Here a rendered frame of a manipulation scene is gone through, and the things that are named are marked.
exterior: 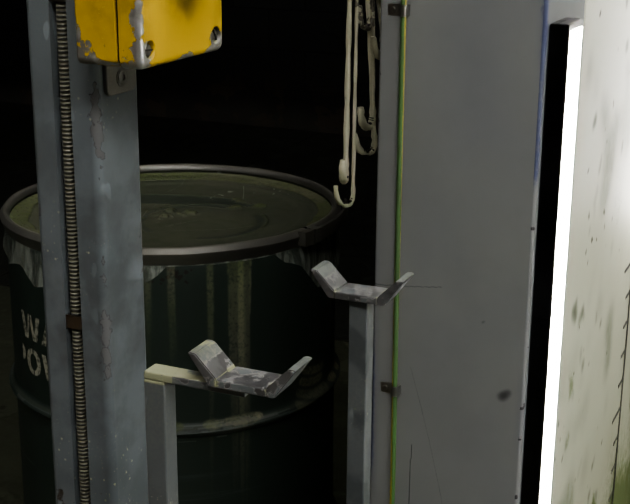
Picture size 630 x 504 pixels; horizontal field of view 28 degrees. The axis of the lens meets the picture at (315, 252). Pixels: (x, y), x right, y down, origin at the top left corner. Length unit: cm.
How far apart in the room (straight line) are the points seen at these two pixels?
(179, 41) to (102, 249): 17
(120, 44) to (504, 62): 55
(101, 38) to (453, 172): 57
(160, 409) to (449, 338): 59
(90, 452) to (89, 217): 19
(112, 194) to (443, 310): 55
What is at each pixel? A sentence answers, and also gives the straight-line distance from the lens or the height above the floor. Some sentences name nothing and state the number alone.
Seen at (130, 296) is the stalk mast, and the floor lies 110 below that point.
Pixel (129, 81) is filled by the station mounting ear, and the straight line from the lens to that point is 95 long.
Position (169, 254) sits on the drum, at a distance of 187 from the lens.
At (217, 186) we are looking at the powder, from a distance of 233.
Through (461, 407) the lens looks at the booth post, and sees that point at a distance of 143.
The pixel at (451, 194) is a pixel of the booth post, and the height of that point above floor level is 109.
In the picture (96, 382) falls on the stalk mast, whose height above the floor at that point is 104.
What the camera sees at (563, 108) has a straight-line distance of 132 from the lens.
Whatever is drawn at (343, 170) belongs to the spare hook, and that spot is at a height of 110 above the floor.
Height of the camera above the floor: 142
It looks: 17 degrees down
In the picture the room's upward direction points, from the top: straight up
